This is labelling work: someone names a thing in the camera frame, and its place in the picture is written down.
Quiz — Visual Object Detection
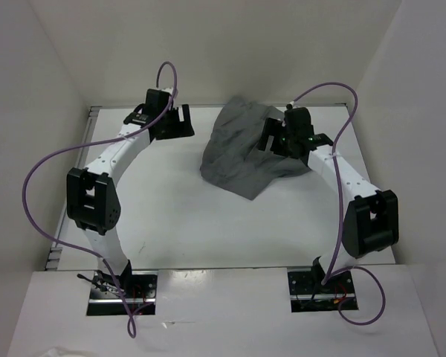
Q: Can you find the grey pleated skirt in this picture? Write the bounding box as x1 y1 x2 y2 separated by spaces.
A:
200 96 309 200

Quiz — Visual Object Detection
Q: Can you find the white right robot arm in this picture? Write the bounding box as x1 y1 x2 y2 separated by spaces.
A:
257 107 399 292

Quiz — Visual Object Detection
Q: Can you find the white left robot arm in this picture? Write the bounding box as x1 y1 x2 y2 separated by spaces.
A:
66 87 195 298

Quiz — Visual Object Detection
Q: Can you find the white crumpled cloth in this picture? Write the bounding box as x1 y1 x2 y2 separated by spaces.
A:
38 347 97 357

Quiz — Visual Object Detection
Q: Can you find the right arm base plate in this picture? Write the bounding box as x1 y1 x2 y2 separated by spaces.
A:
287 267 358 313

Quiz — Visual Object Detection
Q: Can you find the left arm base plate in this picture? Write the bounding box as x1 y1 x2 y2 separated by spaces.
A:
85 271 159 317

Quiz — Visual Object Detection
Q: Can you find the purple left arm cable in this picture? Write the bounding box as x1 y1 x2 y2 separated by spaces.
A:
23 61 180 339

